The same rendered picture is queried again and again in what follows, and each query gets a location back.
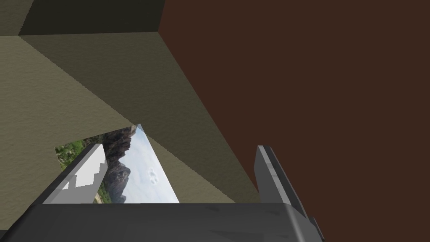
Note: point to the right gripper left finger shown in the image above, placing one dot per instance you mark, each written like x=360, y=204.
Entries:
x=88, y=174

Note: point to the mountain landscape picture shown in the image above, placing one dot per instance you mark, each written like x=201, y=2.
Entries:
x=144, y=171

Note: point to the dark brown door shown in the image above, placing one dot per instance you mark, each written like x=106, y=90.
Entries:
x=322, y=101

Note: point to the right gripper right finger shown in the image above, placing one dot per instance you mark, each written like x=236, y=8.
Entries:
x=272, y=178

